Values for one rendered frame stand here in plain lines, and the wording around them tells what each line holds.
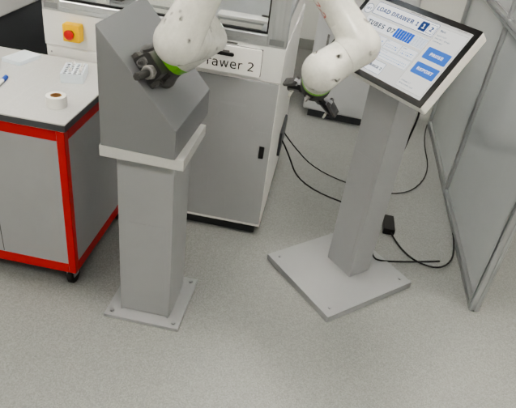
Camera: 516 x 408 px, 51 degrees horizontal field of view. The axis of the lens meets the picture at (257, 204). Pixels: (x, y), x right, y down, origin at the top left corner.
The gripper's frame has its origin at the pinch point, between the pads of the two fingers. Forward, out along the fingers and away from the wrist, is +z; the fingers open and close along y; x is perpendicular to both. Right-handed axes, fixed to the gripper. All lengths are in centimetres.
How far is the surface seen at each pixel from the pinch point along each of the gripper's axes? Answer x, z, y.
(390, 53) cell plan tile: 32.6, 7.3, 14.3
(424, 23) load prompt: 46, 3, 18
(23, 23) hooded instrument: -20, 89, -148
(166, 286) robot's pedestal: -81, 28, -9
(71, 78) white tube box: -35, 25, -82
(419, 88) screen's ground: 23.0, -4.1, 28.3
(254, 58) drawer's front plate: 12.6, 33.5, -29.5
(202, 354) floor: -95, 27, 17
